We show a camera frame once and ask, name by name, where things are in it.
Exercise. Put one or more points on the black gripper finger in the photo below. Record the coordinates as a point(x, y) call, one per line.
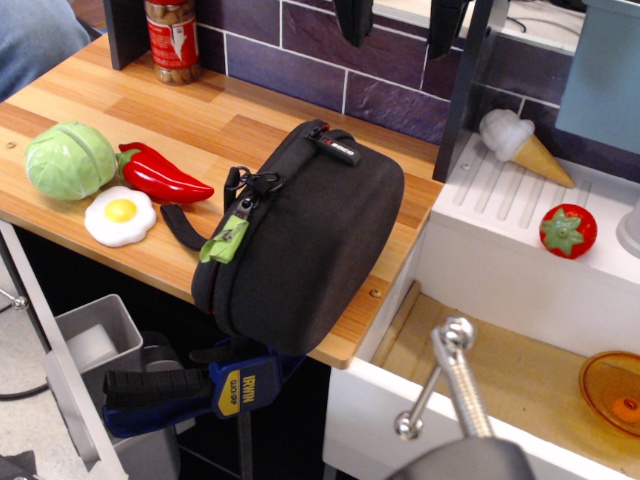
point(355, 18)
point(446, 21)

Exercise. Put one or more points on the black zipper case bag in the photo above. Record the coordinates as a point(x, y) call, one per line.
point(320, 212)

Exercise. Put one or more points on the green tape zipper pull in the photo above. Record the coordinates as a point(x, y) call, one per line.
point(223, 246)

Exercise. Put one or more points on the toy ice cream cone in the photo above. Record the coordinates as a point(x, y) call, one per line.
point(513, 139)

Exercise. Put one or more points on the blue cabinet door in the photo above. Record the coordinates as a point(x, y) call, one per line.
point(601, 98)

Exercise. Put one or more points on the nut jar red label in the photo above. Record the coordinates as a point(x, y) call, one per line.
point(172, 28)

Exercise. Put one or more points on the red toy tomato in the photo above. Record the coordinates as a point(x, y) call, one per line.
point(568, 231)

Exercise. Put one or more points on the red toy chili pepper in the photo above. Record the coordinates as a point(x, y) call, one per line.
point(146, 170)

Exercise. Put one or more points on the white toy sink unit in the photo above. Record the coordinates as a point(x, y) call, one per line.
point(537, 318)

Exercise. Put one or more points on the grey metal cup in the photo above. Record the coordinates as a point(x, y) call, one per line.
point(628, 231)

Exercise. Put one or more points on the toy fried egg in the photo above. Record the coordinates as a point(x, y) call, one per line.
point(120, 216)

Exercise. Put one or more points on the green toy cabbage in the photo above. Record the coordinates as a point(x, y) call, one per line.
point(70, 161)

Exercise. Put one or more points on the person in blue jeans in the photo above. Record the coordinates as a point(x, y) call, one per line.
point(35, 37)

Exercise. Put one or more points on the blue Irwin bar clamp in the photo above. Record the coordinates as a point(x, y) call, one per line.
point(234, 377)

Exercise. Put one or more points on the orange plastic bowl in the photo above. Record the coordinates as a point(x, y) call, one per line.
point(609, 385)

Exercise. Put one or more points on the grey plastic bin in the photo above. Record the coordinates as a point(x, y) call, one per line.
point(84, 344)

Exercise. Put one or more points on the dark shelf post right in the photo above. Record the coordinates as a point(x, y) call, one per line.
point(487, 21)

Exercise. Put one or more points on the dark shelf post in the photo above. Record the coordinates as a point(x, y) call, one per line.
point(127, 31)
point(487, 21)

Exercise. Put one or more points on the dark shelf post left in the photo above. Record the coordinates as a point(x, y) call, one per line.
point(127, 31)

